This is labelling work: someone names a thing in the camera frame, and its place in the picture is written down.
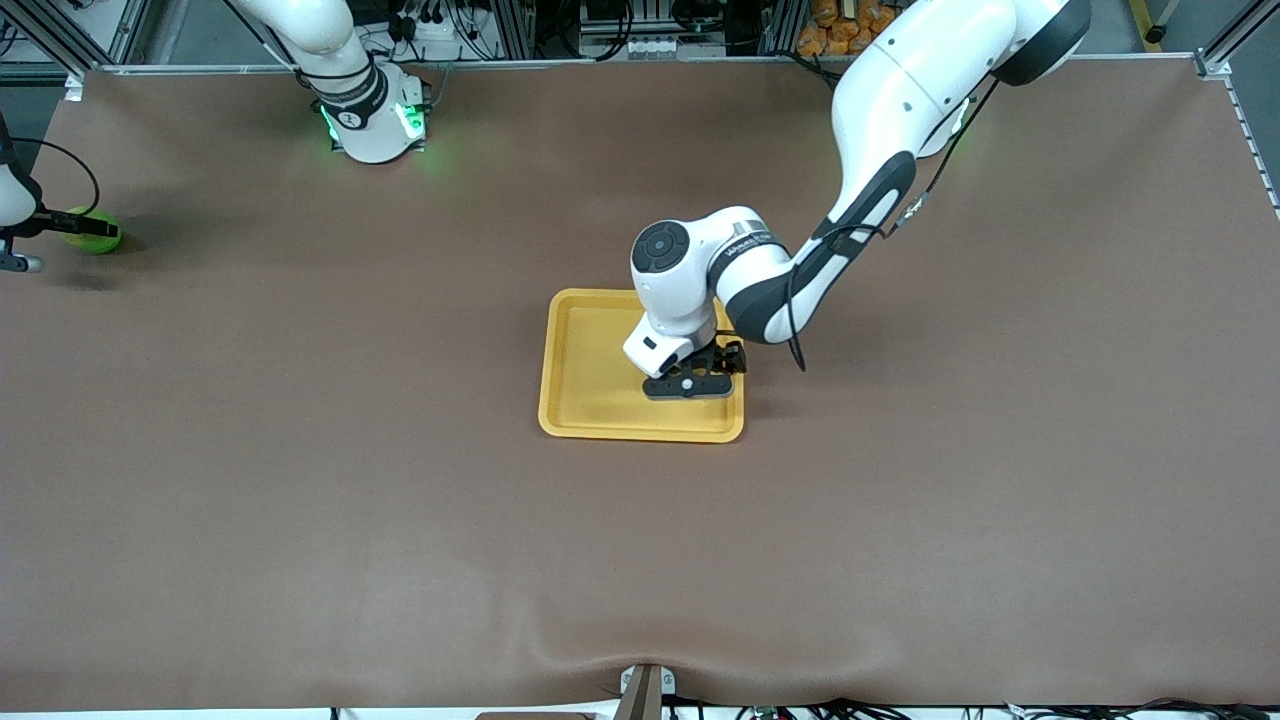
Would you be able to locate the green apple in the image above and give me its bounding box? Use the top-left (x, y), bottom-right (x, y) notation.
top-left (65, 207), bottom-right (124, 255)

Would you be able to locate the yellow plastic tray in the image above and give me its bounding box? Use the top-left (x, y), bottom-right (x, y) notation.
top-left (538, 288), bottom-right (746, 444)

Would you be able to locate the brown table cloth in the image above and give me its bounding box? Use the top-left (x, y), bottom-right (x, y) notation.
top-left (0, 60), bottom-right (1280, 713)

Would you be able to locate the white power strip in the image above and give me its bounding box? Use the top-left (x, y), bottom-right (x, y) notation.
top-left (622, 36), bottom-right (705, 59)

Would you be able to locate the bag of orange snacks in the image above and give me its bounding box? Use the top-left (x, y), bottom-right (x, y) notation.
top-left (797, 0), bottom-right (906, 58)

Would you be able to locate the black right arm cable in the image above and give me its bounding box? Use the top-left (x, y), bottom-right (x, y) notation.
top-left (8, 137), bottom-right (102, 217)

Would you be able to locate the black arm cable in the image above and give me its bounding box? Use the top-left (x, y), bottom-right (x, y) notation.
top-left (786, 75), bottom-right (1001, 373)
top-left (8, 137), bottom-right (102, 217)

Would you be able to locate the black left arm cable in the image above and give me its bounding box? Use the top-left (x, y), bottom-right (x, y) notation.
top-left (786, 75), bottom-right (1001, 373)

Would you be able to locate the aluminium frame strut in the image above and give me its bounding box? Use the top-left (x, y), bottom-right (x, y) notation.
top-left (1195, 0), bottom-right (1280, 77)
top-left (0, 0), bottom-right (153, 77)

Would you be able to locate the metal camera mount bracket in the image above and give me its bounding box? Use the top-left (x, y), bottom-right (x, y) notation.
top-left (618, 664), bottom-right (677, 720)

